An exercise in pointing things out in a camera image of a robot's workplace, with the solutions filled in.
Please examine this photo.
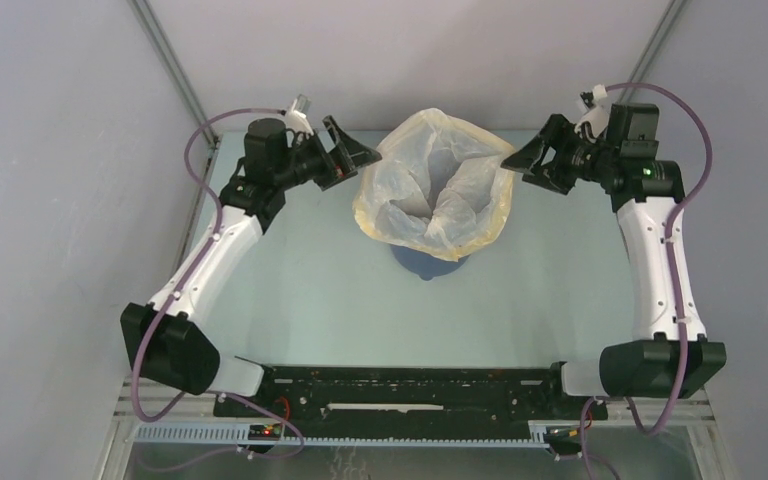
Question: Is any white slotted cable duct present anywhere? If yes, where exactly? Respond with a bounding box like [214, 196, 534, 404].
[134, 421, 575, 448]

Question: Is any left aluminium frame post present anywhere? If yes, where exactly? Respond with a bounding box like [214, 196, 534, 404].
[127, 0, 208, 125]

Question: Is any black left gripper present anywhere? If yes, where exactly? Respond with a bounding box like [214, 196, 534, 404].
[274, 116, 380, 191]

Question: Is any aluminium frame post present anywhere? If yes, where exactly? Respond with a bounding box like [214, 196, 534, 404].
[127, 0, 208, 125]
[627, 0, 691, 83]

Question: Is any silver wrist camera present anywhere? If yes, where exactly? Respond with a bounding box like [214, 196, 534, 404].
[574, 84, 609, 141]
[283, 94, 314, 134]

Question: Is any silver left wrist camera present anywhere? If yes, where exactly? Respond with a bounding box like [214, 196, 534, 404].
[283, 94, 314, 134]

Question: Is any blue plastic trash bin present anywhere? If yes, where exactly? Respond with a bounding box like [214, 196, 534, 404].
[390, 245, 469, 281]

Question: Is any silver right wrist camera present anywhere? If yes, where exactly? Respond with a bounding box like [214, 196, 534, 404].
[574, 84, 609, 141]

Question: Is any right aluminium frame post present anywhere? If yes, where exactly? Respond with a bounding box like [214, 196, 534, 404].
[627, 0, 691, 83]

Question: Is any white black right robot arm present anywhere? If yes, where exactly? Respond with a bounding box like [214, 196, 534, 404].
[502, 103, 727, 418]

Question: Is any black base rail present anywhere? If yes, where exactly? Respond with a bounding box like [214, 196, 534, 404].
[251, 364, 606, 435]

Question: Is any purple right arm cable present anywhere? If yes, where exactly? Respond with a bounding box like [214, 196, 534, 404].
[579, 82, 715, 480]

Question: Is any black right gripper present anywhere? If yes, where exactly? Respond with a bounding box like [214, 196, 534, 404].
[502, 113, 618, 196]

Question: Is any aluminium base extrusion rail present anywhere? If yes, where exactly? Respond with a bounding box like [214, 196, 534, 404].
[114, 377, 716, 427]

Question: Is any translucent cream plastic trash bag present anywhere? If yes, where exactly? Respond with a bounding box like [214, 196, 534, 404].
[353, 108, 515, 261]

